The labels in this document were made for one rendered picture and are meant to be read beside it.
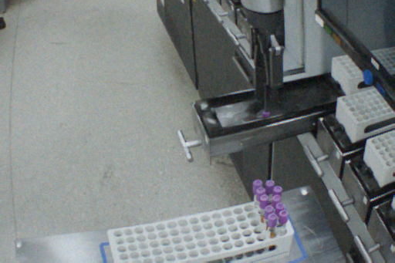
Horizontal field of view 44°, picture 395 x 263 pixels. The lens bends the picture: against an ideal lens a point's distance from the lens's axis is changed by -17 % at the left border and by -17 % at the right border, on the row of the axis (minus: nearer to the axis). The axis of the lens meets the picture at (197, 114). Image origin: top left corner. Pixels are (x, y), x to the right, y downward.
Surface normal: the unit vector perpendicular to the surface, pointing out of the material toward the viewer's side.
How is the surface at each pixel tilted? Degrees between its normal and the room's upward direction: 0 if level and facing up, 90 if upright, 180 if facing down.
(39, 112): 0
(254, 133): 90
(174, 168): 0
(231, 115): 0
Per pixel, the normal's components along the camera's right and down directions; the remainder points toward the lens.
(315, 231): -0.07, -0.79
